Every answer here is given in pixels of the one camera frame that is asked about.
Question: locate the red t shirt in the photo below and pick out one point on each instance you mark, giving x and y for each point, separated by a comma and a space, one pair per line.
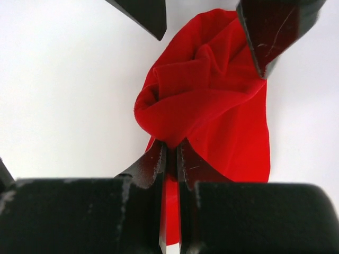
205, 88

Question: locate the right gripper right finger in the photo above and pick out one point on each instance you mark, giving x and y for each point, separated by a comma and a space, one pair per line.
221, 216

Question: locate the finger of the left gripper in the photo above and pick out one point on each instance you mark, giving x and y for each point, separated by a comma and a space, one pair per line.
149, 14
272, 26

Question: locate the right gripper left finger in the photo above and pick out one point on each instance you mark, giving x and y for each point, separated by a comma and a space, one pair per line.
123, 214

